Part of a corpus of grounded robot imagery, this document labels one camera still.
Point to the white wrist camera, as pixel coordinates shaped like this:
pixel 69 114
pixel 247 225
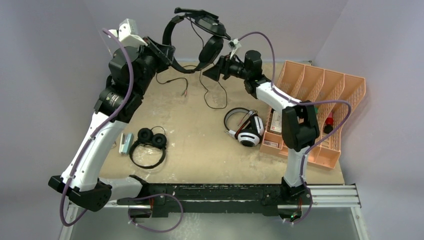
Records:
pixel 127 34
pixel 234 45

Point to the peach plastic file organizer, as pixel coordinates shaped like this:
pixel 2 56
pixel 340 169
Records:
pixel 306 82

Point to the black over-ear headphones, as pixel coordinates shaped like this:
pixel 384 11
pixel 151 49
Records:
pixel 146 138

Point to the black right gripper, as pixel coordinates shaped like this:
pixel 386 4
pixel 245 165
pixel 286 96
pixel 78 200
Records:
pixel 225 64

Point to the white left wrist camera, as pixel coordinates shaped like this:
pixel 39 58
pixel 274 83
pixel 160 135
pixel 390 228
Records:
pixel 127 34

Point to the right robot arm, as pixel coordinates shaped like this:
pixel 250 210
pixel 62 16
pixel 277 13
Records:
pixel 299 128

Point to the black headband headset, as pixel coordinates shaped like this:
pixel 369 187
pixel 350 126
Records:
pixel 209 34

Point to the white and black headphones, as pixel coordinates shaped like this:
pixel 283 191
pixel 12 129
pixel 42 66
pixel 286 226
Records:
pixel 250 131

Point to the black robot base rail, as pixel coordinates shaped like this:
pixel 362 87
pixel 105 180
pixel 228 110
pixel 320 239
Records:
pixel 216 198

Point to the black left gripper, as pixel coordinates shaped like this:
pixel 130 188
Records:
pixel 163 53

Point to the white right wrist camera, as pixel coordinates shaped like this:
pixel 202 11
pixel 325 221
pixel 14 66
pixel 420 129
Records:
pixel 234 45

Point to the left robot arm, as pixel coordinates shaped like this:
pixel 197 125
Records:
pixel 131 73

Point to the large white staples box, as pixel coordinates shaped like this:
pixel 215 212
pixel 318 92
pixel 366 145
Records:
pixel 276 123

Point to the white box in front tray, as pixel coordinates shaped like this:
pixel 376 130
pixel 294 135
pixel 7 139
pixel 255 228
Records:
pixel 270 143

